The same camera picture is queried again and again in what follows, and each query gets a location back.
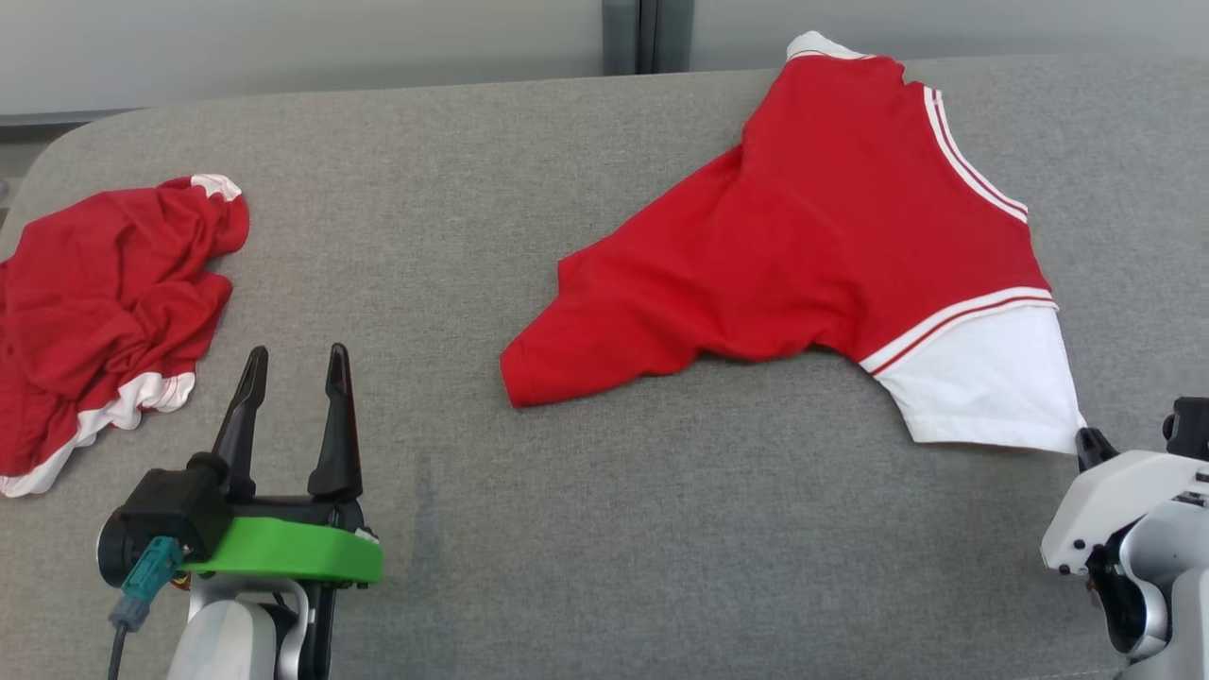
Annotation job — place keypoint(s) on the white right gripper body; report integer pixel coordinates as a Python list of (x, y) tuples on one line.
[(1115, 491)]

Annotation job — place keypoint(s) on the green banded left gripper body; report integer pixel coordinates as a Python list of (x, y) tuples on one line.
[(293, 552)]

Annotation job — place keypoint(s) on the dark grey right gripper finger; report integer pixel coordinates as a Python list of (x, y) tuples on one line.
[(1094, 449)]

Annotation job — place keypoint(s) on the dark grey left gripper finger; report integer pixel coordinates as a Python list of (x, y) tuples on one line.
[(241, 425), (338, 434)]

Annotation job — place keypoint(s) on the red garment with white hem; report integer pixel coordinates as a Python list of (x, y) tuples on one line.
[(94, 302)]

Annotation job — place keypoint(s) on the red jersey with black lettering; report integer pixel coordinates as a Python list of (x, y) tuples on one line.
[(803, 236)]

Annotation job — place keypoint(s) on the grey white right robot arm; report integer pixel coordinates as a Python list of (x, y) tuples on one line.
[(1181, 604)]

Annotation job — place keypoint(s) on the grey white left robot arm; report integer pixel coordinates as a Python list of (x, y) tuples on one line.
[(227, 642)]

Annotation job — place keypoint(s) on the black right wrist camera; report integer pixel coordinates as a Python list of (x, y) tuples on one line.
[(1190, 427)]

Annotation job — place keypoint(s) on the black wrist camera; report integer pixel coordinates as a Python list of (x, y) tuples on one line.
[(1190, 427), (161, 515)]

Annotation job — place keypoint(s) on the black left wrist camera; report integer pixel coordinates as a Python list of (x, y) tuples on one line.
[(161, 515)]

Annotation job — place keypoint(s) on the grey window frame post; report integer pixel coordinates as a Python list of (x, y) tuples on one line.
[(647, 38)]

